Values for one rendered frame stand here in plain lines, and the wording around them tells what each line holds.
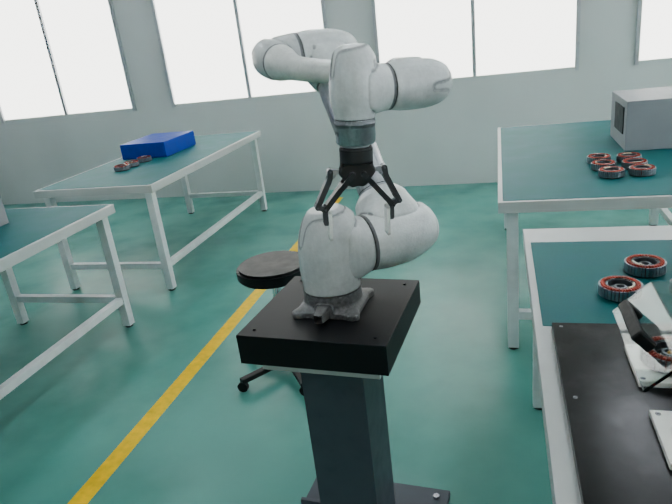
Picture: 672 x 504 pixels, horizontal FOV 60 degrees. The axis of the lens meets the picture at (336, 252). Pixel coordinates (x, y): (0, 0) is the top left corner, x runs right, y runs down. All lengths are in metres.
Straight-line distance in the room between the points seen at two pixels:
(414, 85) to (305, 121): 4.74
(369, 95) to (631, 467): 0.85
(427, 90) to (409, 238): 0.41
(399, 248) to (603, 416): 0.62
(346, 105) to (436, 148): 4.58
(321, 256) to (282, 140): 4.72
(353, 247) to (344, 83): 0.43
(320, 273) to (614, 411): 0.72
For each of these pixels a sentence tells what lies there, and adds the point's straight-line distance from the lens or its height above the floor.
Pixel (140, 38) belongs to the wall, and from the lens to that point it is 6.68.
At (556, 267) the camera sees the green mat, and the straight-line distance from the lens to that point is 1.96.
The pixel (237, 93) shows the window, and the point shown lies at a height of 1.05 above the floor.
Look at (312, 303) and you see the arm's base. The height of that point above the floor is 0.86.
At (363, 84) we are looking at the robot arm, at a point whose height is 1.41.
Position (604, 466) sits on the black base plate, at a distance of 1.16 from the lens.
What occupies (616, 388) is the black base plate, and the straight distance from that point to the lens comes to 1.36.
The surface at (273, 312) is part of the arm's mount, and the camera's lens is 1.60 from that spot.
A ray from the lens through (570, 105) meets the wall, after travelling 5.78.
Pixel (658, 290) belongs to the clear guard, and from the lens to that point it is 1.09.
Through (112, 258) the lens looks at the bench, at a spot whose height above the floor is 0.45.
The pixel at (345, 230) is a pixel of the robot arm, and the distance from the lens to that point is 1.46.
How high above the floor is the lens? 1.51
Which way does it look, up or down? 20 degrees down
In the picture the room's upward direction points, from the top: 7 degrees counter-clockwise
